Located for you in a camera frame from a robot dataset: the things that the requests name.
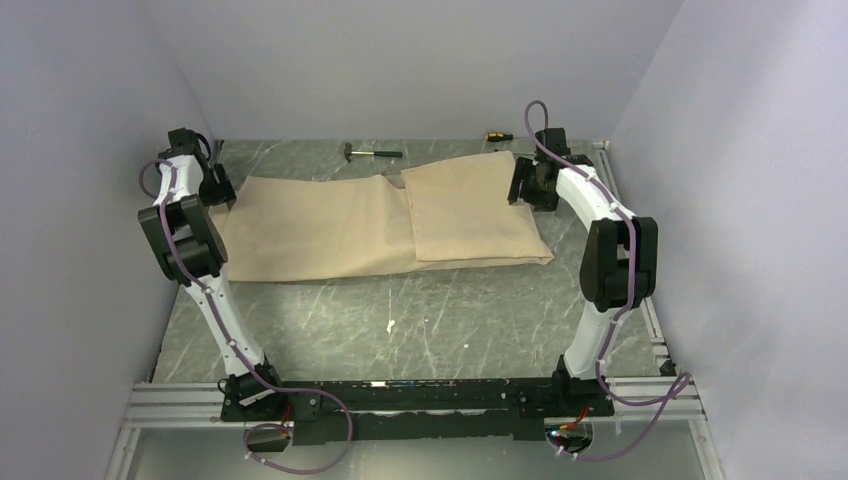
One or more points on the beige cloth wrap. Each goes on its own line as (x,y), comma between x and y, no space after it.
(444,215)

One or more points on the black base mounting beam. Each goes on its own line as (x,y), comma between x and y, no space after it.
(334,411)

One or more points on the aluminium frame rail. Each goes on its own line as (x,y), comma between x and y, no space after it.
(198,405)

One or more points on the yellow handled screwdriver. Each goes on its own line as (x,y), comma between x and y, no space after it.
(500,137)

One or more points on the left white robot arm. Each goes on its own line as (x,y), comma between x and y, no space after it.
(189,250)

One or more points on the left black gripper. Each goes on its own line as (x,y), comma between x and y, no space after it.
(223,192)

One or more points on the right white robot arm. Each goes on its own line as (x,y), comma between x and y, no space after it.
(618,266)

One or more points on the wire mesh instrument tray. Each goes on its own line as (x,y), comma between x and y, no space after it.
(395,178)

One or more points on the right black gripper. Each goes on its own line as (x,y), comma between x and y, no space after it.
(520,188)

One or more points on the small black hammer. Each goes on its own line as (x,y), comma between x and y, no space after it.
(349,153)

